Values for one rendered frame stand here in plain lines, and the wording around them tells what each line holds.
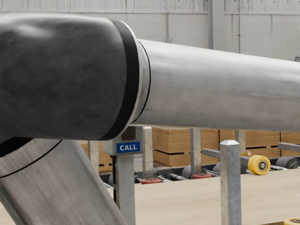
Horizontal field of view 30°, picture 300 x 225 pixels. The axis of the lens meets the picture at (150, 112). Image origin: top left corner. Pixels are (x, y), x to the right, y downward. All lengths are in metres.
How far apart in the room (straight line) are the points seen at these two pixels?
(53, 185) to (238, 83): 0.22
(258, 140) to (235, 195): 6.82
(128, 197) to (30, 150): 0.62
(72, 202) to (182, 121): 0.16
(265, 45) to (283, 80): 9.02
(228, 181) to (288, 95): 0.68
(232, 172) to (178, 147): 6.31
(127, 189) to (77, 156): 0.57
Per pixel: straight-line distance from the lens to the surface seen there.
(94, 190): 0.63
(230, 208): 1.30
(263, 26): 9.64
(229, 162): 1.28
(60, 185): 0.61
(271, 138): 8.21
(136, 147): 1.16
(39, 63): 0.47
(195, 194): 1.99
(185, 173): 2.93
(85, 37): 0.47
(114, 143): 1.14
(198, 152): 2.47
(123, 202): 1.19
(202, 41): 9.13
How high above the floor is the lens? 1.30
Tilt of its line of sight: 3 degrees down
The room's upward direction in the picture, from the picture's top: 2 degrees counter-clockwise
